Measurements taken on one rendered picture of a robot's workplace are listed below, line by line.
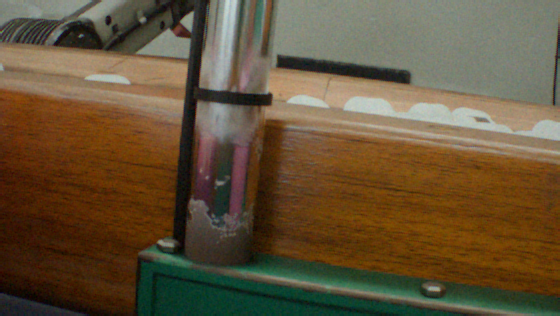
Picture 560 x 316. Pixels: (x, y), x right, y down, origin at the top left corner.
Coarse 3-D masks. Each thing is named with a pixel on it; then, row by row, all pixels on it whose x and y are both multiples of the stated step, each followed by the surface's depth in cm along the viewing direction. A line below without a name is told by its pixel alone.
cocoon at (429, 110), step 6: (414, 108) 50; (420, 108) 49; (426, 108) 49; (432, 108) 49; (438, 108) 50; (444, 108) 51; (426, 114) 49; (432, 114) 49; (438, 114) 50; (444, 114) 50; (450, 114) 51
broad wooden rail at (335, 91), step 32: (32, 64) 70; (64, 64) 70; (96, 64) 69; (128, 64) 69; (160, 64) 68; (288, 96) 65; (320, 96) 64; (352, 96) 64; (384, 96) 64; (416, 96) 63; (448, 96) 63; (480, 96) 67; (512, 128) 60
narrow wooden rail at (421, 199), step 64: (0, 128) 31; (64, 128) 30; (128, 128) 29; (320, 128) 27; (384, 128) 27; (448, 128) 29; (0, 192) 31; (64, 192) 30; (128, 192) 29; (320, 192) 28; (384, 192) 27; (448, 192) 27; (512, 192) 26; (0, 256) 31; (64, 256) 30; (128, 256) 30; (320, 256) 28; (384, 256) 27; (448, 256) 27; (512, 256) 26
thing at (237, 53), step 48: (240, 0) 25; (192, 48) 26; (240, 48) 25; (192, 96) 27; (240, 96) 25; (192, 144) 27; (240, 144) 26; (192, 192) 26; (240, 192) 26; (192, 240) 26; (240, 240) 26; (144, 288) 26; (192, 288) 26; (240, 288) 26; (288, 288) 25; (336, 288) 25; (384, 288) 25; (432, 288) 25; (480, 288) 26
